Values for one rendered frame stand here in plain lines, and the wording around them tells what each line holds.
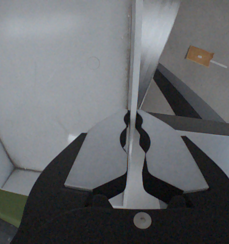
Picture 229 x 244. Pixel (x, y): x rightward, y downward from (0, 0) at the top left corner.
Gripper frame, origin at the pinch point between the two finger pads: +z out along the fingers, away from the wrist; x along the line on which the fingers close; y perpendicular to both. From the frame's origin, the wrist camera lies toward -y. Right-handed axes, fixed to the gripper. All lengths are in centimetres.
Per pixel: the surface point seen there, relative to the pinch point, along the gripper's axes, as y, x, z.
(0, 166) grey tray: 10.2, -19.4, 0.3
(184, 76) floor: 17, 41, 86
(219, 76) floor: 15, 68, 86
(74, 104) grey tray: 0.7, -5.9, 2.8
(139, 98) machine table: 0.1, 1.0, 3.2
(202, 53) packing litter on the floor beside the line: 0, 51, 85
